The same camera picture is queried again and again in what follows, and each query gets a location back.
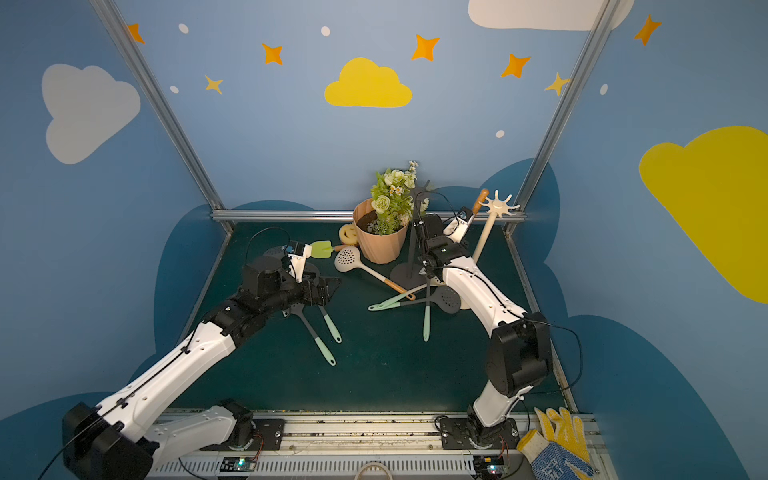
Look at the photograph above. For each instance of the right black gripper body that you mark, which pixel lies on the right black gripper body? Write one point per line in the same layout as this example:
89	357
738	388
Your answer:
429	258

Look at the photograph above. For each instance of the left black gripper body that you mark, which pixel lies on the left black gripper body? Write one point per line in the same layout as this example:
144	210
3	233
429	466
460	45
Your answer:
315	288

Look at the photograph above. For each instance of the grey skimmer mint handle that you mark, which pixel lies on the grey skimmer mint handle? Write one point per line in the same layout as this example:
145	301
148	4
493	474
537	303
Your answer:
315	339
331	325
445	298
427	312

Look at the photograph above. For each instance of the cream skimmer mint handle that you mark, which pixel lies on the cream skimmer mint handle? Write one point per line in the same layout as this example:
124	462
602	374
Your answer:
396	298

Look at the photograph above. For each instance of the cream skimmer wood handle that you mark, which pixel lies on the cream skimmer wood handle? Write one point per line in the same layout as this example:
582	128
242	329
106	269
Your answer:
479	201

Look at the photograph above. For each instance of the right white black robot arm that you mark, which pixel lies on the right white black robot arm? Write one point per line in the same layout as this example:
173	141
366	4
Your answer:
519	355

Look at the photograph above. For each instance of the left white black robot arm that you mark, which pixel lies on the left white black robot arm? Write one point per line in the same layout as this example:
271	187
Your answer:
119	438

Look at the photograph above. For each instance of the dark grey utensil rack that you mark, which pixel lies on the dark grey utensil rack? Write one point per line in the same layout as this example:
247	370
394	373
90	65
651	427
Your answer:
406	274

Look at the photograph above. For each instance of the all grey slotted skimmer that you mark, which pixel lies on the all grey slotted skimmer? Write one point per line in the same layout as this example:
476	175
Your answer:
277	252

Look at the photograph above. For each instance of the cream utensil rack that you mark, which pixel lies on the cream utensil rack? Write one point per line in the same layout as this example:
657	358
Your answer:
489	231

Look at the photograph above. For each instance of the green small spatula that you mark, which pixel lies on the green small spatula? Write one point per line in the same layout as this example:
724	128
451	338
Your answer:
324	249

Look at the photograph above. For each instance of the pink ribbed flower pot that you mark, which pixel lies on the pink ribbed flower pot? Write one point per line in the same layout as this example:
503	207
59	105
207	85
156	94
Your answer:
378	249

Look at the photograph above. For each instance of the yellow smiley sponge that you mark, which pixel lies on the yellow smiley sponge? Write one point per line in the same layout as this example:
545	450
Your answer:
348	235

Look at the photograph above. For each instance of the green white artificial flowers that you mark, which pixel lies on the green white artificial flowers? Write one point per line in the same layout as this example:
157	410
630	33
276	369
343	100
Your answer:
391	199

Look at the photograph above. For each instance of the yellow blue work glove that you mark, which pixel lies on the yellow blue work glove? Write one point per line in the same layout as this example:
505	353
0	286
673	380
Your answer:
558	449

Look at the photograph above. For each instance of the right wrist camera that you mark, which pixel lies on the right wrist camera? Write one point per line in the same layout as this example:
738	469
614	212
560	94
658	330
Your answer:
458	226

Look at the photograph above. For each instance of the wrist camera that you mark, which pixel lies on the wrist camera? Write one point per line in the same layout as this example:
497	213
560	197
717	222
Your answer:
458	226
295	256

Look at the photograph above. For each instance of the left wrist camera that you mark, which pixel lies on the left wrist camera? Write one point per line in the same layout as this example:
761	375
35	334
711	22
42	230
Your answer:
295	256

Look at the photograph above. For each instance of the cream skimmer wooden handle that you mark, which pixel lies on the cream skimmer wooden handle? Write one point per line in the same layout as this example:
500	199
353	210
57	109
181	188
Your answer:
349	258

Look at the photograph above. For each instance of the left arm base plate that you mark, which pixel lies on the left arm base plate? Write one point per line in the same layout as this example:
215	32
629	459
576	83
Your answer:
258	433

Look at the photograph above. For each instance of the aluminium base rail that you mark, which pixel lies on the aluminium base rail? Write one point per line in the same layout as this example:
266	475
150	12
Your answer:
346	445

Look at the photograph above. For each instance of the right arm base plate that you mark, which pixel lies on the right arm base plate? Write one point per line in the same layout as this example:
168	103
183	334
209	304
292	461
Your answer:
466	434

